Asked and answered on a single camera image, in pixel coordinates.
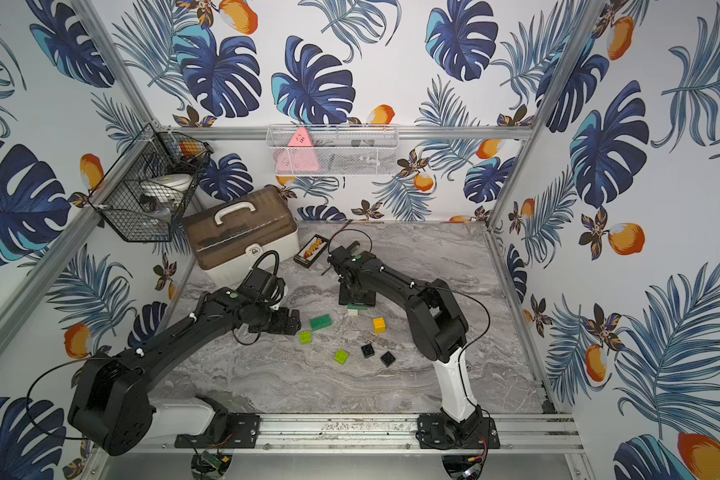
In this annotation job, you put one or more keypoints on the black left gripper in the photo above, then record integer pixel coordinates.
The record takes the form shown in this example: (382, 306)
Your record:
(285, 322)

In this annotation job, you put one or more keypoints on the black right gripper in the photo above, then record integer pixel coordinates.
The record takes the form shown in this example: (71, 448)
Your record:
(343, 300)

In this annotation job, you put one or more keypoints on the yellow square brick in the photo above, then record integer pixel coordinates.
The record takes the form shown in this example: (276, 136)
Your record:
(379, 325)

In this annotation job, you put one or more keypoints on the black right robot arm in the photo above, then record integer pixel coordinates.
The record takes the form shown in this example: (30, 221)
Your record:
(438, 329)

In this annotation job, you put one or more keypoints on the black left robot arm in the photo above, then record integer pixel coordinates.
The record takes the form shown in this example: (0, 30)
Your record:
(111, 404)

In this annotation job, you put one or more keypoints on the lime green square brick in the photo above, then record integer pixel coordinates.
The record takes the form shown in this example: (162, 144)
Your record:
(305, 337)

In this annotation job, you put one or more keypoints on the black yellow screwdriver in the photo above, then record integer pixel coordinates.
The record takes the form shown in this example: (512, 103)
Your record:
(354, 246)

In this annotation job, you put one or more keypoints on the black bit holder case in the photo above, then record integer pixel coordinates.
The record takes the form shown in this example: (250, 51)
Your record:
(311, 251)

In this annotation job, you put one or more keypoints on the black square brick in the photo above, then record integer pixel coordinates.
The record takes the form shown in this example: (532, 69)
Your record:
(388, 359)
(367, 350)

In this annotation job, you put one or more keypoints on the white storage box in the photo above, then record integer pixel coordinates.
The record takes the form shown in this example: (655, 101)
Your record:
(227, 239)

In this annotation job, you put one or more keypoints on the pink triangle card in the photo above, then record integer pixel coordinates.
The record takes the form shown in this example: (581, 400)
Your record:
(299, 156)

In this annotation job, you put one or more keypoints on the white round object in basket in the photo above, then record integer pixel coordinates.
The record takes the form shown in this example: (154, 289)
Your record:
(169, 188)

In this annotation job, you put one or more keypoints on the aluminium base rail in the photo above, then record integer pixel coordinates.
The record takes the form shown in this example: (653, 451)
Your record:
(395, 435)

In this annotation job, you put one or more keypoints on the clear mesh wall shelf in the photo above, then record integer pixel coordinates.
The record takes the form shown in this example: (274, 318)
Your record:
(344, 150)

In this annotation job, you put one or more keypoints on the black wire basket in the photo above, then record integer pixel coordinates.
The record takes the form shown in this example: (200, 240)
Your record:
(119, 200)

